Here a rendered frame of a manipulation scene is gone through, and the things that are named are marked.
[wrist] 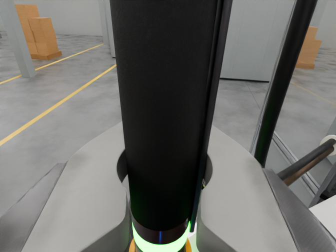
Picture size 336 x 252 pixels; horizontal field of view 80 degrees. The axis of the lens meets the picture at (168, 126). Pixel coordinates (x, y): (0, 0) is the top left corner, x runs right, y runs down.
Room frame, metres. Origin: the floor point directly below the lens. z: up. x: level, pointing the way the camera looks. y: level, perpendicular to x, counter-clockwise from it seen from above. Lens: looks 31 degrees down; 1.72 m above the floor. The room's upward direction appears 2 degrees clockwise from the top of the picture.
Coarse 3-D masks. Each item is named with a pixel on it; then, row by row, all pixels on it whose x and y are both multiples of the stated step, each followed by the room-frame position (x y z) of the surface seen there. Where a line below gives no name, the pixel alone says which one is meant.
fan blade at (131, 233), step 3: (129, 198) 0.49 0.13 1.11; (129, 201) 0.47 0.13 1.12; (129, 204) 0.46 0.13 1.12; (129, 207) 0.45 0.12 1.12; (129, 210) 0.44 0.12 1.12; (129, 213) 0.43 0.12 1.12; (129, 216) 0.42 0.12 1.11; (129, 219) 0.41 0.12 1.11; (129, 222) 0.40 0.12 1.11; (129, 225) 0.39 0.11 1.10; (129, 228) 0.39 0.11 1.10; (132, 228) 0.36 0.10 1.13; (129, 231) 0.38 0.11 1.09; (132, 231) 0.35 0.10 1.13; (129, 234) 0.38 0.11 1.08; (132, 234) 0.35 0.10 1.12; (129, 237) 0.38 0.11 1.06; (132, 237) 0.34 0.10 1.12; (129, 240) 0.38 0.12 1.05; (129, 243) 0.38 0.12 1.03; (129, 246) 0.37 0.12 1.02; (126, 249) 0.39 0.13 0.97
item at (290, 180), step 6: (330, 150) 0.23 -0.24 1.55; (318, 156) 0.22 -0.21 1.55; (324, 156) 0.22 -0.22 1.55; (312, 162) 0.20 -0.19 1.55; (318, 162) 0.21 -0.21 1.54; (306, 168) 0.19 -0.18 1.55; (294, 174) 0.18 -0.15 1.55; (300, 174) 0.18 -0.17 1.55; (288, 180) 0.17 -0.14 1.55; (294, 180) 0.18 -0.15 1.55
